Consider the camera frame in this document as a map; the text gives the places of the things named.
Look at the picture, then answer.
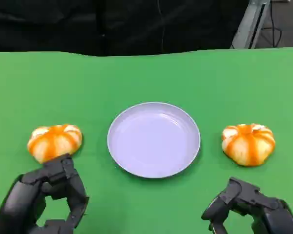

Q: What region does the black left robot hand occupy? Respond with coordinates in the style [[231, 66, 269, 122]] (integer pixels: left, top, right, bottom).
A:
[[0, 153, 90, 234]]

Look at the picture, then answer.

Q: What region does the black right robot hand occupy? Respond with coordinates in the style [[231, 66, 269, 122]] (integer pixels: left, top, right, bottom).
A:
[[201, 177, 293, 234]]

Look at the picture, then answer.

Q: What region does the orange and white bread roll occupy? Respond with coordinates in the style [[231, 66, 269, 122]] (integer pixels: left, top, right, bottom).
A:
[[27, 123, 84, 165], [221, 123, 276, 167]]

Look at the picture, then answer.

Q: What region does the lilac plate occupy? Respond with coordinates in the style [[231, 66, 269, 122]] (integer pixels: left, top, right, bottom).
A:
[[107, 102, 202, 179]]

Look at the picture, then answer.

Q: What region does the green table cloth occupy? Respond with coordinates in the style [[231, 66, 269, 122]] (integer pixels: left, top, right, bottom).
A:
[[0, 47, 293, 234]]

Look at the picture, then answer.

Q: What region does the black backdrop curtain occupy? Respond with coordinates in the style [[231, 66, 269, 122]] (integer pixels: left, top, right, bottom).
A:
[[0, 0, 250, 57]]

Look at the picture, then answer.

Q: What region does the black floor cable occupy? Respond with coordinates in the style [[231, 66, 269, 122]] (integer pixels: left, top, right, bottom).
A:
[[261, 0, 285, 48]]

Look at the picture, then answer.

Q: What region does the grey metal frame post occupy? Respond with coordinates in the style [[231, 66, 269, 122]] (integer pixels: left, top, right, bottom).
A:
[[231, 0, 272, 50]]

